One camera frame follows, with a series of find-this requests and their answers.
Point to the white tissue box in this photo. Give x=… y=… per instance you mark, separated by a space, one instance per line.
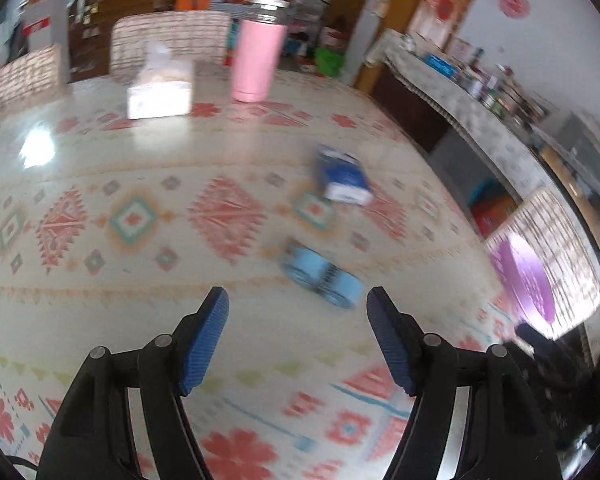
x=160 y=92

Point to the blue tissue pack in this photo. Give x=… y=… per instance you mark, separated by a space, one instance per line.
x=440 y=64

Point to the fringed sideboard cloth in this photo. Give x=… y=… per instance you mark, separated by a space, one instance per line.
x=485 y=135

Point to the patterned chair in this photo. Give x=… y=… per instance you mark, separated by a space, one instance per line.
x=180 y=40
x=565 y=240
x=20 y=75

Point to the wooden door with red decoration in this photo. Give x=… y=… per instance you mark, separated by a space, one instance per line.
x=442 y=5

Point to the row of bottles and jars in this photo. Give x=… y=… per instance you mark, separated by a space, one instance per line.
x=500 y=90

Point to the red wall decoration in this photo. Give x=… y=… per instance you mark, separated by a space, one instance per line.
x=514 y=5

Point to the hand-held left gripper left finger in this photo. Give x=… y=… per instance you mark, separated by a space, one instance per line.
x=205 y=345

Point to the light blue toy car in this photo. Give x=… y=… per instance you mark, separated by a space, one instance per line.
x=315 y=275

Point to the dark wooden sideboard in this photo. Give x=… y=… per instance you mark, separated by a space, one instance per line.
x=420 y=110

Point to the blue box with white label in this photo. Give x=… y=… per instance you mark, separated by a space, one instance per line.
x=342 y=175

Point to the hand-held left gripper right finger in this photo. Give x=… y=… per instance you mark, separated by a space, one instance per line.
x=392 y=345

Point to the orange and blue box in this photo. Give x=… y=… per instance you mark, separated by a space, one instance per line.
x=495 y=210

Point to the patterned tablecloth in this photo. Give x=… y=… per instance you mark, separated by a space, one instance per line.
x=130 y=280

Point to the green bin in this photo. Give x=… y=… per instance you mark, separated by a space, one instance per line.
x=330 y=62

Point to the pink tumbler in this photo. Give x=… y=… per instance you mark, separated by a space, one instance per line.
x=255 y=55

